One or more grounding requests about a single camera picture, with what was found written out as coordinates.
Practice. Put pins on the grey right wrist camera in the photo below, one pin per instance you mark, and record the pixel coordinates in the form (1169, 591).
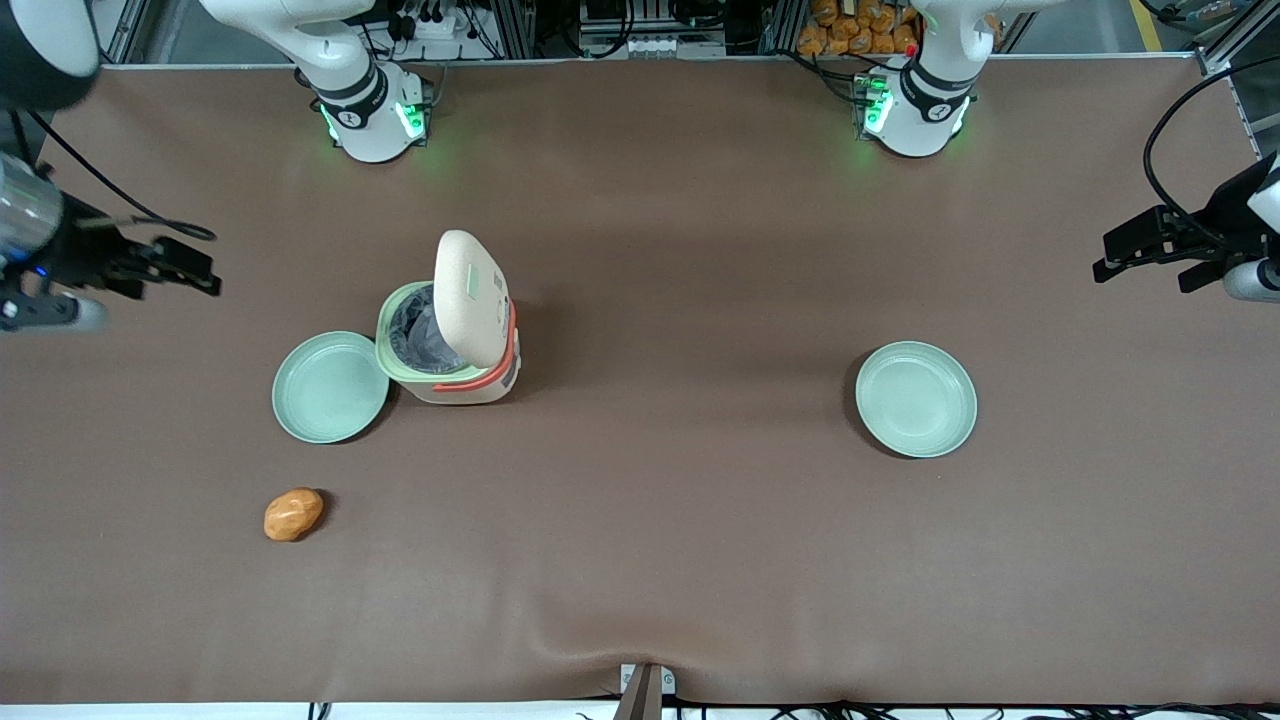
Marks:
(55, 312)

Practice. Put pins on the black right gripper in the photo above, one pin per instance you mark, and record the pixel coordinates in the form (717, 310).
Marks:
(84, 258)

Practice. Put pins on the aluminium frame profile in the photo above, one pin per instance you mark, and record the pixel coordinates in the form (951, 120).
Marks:
(1235, 35)
(125, 30)

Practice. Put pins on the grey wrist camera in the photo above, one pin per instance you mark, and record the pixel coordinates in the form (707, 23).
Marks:
(1255, 281)
(55, 312)

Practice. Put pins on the bag of orange snacks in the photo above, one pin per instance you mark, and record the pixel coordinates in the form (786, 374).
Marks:
(858, 28)

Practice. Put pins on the cream rice cooker orange trim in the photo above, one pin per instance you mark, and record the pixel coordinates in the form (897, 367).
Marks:
(470, 300)

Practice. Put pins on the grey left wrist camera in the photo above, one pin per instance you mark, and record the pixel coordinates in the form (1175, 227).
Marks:
(1255, 281)

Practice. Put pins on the brown bread roll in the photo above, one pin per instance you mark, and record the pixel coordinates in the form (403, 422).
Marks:
(293, 514)

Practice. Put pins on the pale green round plate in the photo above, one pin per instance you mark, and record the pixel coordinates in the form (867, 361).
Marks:
(328, 390)
(916, 399)

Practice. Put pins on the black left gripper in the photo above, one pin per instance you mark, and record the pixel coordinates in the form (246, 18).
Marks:
(1222, 216)

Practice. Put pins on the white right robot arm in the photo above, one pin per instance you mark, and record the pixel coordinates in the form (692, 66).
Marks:
(368, 118)

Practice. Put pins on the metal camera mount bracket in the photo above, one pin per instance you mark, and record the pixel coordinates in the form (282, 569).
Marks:
(645, 690)

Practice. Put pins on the white power strip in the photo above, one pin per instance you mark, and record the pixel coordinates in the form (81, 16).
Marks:
(432, 22)

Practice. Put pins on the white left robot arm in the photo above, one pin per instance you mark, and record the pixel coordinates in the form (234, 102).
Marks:
(915, 115)

